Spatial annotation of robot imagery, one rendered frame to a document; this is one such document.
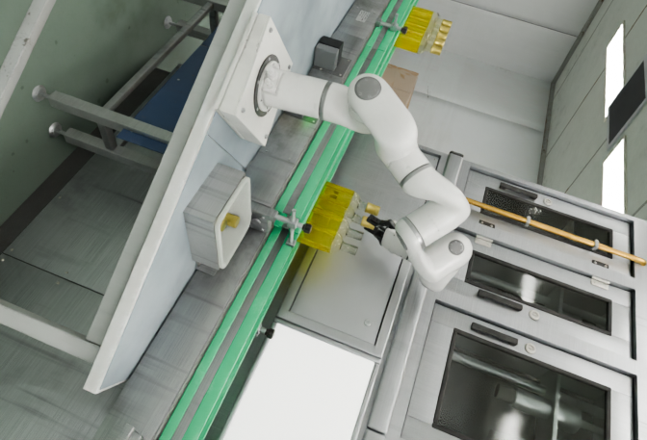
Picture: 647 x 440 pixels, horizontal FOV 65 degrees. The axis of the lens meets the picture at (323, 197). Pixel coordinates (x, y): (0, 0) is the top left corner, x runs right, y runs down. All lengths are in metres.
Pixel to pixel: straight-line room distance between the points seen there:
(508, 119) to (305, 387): 6.10
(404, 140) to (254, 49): 0.40
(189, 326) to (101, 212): 0.66
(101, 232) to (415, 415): 1.14
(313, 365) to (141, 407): 0.49
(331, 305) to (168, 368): 0.54
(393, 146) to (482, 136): 5.80
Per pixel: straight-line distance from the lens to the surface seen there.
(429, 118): 6.83
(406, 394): 1.59
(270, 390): 1.51
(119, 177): 1.97
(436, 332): 1.70
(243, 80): 1.20
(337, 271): 1.68
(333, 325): 1.59
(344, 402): 1.52
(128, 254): 1.27
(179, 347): 1.37
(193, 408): 1.34
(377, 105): 1.11
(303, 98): 1.23
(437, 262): 1.23
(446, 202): 1.15
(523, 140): 7.07
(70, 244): 1.85
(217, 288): 1.43
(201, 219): 1.22
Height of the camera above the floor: 1.21
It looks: 8 degrees down
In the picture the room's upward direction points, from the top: 110 degrees clockwise
